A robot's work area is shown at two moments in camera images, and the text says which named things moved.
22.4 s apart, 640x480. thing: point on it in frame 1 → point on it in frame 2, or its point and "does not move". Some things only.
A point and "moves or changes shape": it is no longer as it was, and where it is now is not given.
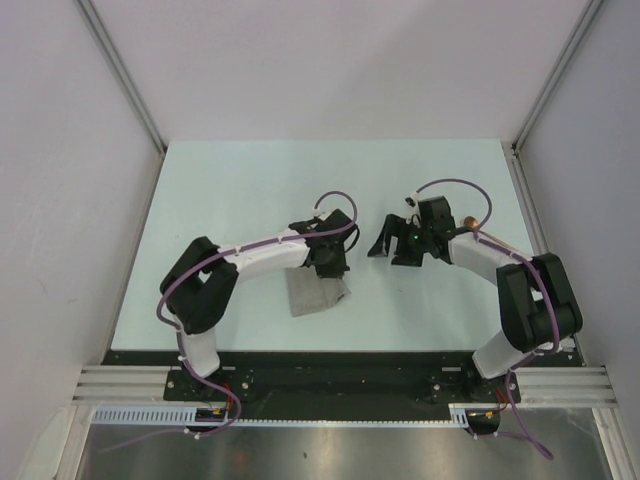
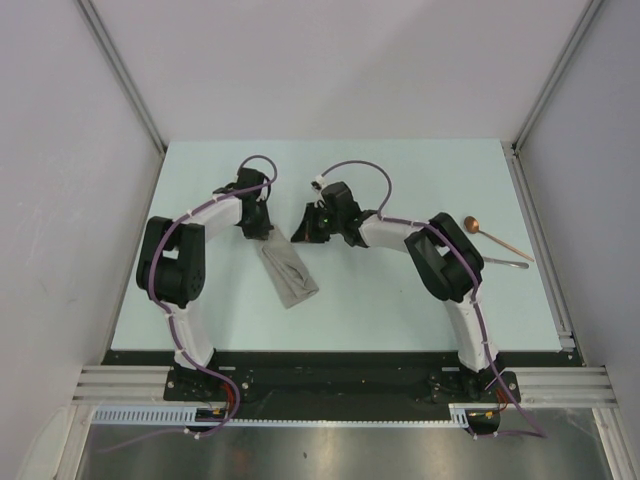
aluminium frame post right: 556,73 does not move
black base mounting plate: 341,385 does not move
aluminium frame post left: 126,73 does not move
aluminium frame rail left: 121,385 does not move
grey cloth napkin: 308,293 moves or changes shape
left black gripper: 335,271 → 261,232
